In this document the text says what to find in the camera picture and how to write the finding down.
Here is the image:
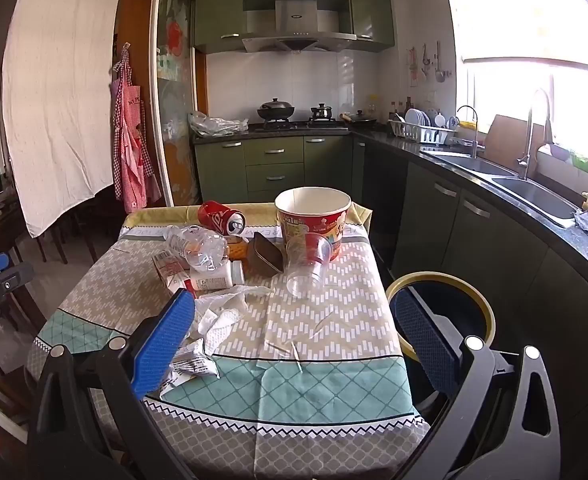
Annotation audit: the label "window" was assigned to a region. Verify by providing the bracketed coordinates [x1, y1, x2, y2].
[443, 0, 588, 177]

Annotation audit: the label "patterned tablecloth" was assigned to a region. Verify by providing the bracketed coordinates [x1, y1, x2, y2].
[26, 202, 432, 461]

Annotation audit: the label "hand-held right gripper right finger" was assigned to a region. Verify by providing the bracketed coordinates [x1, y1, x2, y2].
[389, 289, 563, 480]

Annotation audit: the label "steel range hood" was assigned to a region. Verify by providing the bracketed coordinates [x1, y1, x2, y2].
[241, 0, 357, 54]

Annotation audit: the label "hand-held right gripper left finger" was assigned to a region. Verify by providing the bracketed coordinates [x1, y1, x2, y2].
[26, 289, 197, 480]

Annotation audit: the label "black frying pan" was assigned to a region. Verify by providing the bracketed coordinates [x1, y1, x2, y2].
[341, 110, 377, 126]

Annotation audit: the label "yellow-rimmed bin with black bag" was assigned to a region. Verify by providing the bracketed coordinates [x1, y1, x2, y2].
[385, 270, 498, 411]

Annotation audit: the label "dark green sink cabinets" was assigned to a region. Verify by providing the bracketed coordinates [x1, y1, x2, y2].
[363, 141, 588, 413]

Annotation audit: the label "clear plastic cup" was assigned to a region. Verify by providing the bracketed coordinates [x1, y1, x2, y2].
[285, 231, 333, 298]

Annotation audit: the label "steel double sink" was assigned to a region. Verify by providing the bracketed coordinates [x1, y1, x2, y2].
[423, 152, 583, 229]

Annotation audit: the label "orange snack pack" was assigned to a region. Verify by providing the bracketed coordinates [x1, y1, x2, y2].
[224, 237, 251, 262]

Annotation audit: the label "white dish rack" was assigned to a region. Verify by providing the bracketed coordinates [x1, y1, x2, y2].
[388, 119, 458, 146]

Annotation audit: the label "brown plastic tray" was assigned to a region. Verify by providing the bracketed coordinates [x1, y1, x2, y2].
[246, 231, 285, 277]

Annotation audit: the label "sliding glass door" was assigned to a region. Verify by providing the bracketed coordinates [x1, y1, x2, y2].
[149, 0, 203, 208]

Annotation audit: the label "crumpled silver wrapper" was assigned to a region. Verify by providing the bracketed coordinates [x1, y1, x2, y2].
[161, 337, 221, 402]

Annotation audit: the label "black kitchen countertop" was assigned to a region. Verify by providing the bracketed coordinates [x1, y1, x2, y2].
[192, 125, 588, 296]

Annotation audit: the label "red and white carton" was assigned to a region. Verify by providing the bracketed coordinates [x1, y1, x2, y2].
[152, 252, 195, 297]

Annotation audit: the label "gas stove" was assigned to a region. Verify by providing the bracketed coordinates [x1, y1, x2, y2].
[253, 117, 349, 134]

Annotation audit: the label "green stove cabinets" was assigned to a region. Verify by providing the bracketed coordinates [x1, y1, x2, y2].
[194, 135, 365, 207]

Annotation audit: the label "red checked apron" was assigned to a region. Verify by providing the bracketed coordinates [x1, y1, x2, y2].
[110, 42, 163, 214]

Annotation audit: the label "clear plastic bags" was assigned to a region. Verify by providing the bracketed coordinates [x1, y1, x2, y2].
[189, 111, 249, 139]

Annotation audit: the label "wooden cutting board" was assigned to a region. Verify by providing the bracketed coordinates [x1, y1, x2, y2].
[484, 114, 546, 172]

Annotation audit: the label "tall steel faucet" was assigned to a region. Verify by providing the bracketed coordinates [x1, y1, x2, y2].
[517, 88, 555, 181]

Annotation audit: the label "condiment bottles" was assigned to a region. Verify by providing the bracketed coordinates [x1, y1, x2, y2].
[388, 96, 415, 122]

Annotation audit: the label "crumpled white paper towel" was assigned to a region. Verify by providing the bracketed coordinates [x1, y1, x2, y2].
[189, 284, 275, 357]

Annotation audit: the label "hanging kitchen utensils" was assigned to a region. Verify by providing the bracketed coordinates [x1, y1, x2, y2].
[406, 41, 448, 85]

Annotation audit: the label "white pill bottle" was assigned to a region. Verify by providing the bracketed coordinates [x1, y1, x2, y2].
[189, 260, 245, 294]

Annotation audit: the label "red paper bucket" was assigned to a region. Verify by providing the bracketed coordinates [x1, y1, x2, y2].
[274, 186, 352, 262]

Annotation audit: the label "white hanging sheet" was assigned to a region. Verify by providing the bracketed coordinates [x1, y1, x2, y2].
[1, 0, 123, 239]

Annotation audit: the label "green upper cabinets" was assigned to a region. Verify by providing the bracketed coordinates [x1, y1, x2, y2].
[194, 0, 395, 55]

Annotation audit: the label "crushed clear plastic bottle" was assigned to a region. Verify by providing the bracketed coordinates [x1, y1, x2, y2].
[165, 225, 229, 274]

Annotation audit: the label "red soda can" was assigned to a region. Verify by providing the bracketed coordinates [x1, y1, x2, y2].
[197, 200, 247, 236]

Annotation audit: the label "black wok with lid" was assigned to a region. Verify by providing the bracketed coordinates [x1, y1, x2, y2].
[257, 98, 296, 122]

